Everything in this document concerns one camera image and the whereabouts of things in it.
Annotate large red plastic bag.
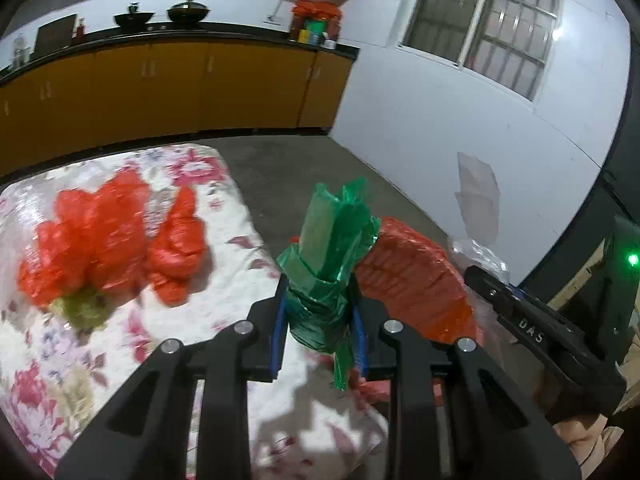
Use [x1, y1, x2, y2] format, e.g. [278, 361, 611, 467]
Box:
[16, 168, 207, 309]

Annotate green plastic bag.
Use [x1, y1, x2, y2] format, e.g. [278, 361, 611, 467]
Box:
[277, 178, 381, 391]

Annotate white plastic bag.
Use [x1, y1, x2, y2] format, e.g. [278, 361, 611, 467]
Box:
[447, 237, 510, 284]

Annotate red lined trash basket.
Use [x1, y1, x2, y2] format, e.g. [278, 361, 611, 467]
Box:
[349, 216, 484, 401]

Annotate lower wooden kitchen cabinets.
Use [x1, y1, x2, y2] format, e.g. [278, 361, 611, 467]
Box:
[1, 35, 358, 176]

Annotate right hand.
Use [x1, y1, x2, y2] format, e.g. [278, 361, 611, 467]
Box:
[553, 415, 624, 479]

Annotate floral tablecloth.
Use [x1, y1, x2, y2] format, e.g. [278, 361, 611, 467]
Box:
[1, 144, 387, 479]

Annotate window with grille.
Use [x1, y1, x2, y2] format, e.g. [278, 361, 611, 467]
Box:
[401, 0, 561, 101]

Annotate glass jar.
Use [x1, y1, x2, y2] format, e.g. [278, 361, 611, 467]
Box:
[12, 35, 28, 70]

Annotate red bottle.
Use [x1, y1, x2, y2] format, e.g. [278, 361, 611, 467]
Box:
[74, 18, 85, 44]

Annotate dark cutting board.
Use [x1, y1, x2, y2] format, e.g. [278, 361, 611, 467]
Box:
[32, 14, 77, 60]

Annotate black pot with ladle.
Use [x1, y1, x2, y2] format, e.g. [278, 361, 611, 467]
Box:
[114, 2, 154, 32]

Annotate black wok with lid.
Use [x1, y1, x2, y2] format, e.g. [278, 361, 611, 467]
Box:
[167, 0, 209, 29]

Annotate red bag of containers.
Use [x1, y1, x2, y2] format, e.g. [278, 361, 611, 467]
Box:
[288, 0, 342, 50]

